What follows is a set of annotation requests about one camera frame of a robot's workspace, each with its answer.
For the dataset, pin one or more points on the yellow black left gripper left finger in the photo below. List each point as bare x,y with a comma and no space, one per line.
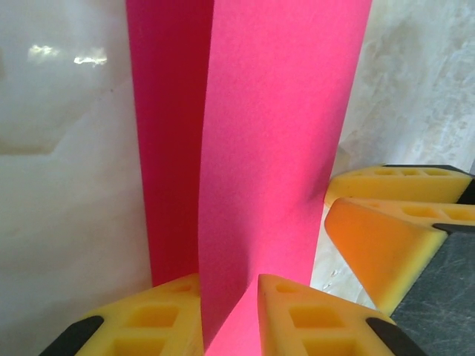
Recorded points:
148,326

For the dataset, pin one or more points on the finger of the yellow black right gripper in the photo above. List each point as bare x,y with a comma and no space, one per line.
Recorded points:
389,185
371,241

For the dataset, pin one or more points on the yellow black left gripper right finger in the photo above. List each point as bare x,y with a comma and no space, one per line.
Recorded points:
315,333

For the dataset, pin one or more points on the pink square paper sheet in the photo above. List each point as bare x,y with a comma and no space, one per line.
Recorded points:
278,111

